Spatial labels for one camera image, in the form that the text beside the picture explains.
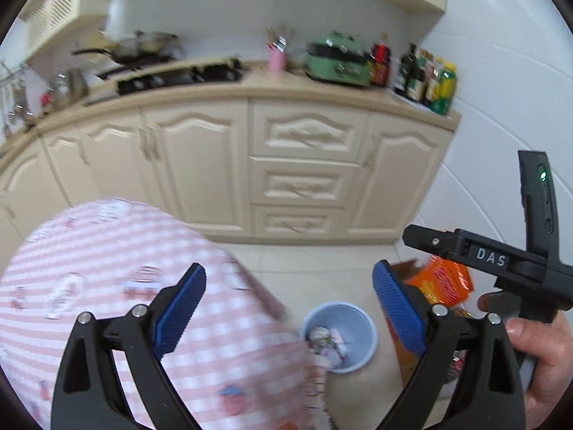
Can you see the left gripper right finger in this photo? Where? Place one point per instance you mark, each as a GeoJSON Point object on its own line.
{"type": "Point", "coordinates": [405, 308]}

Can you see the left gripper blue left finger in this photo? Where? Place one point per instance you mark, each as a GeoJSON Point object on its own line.
{"type": "Point", "coordinates": [173, 308]}

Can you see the blue trash bin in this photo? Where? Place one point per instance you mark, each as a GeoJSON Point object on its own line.
{"type": "Point", "coordinates": [341, 335]}

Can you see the cream kitchen cabinets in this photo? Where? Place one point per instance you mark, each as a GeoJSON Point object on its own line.
{"type": "Point", "coordinates": [274, 158]}

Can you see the person's right hand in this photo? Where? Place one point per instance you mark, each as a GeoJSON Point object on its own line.
{"type": "Point", "coordinates": [551, 345]}

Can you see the orange snack bag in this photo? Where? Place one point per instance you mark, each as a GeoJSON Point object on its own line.
{"type": "Point", "coordinates": [442, 281]}

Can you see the cardboard box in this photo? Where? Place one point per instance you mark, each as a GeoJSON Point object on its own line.
{"type": "Point", "coordinates": [407, 360]}

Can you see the pink checkered tablecloth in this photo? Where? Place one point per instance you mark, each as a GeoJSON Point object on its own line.
{"type": "Point", "coordinates": [76, 331]}

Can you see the yellow green bottle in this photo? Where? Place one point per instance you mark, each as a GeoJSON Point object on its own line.
{"type": "Point", "coordinates": [444, 90]}

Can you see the dark oil bottle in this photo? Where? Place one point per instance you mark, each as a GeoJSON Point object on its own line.
{"type": "Point", "coordinates": [408, 82]}

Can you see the black gas stove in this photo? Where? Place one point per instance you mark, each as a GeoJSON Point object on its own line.
{"type": "Point", "coordinates": [146, 75]}

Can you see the steel pot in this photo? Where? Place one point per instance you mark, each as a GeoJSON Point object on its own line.
{"type": "Point", "coordinates": [67, 87]}

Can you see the red label sauce bottle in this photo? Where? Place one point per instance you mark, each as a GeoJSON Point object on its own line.
{"type": "Point", "coordinates": [380, 60]}

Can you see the wok on stove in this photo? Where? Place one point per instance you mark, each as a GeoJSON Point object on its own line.
{"type": "Point", "coordinates": [133, 47]}

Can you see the green electric appliance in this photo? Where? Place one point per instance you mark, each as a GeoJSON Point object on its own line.
{"type": "Point", "coordinates": [338, 58]}

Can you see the pink utensil cup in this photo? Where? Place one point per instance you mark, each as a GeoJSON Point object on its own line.
{"type": "Point", "coordinates": [277, 41]}

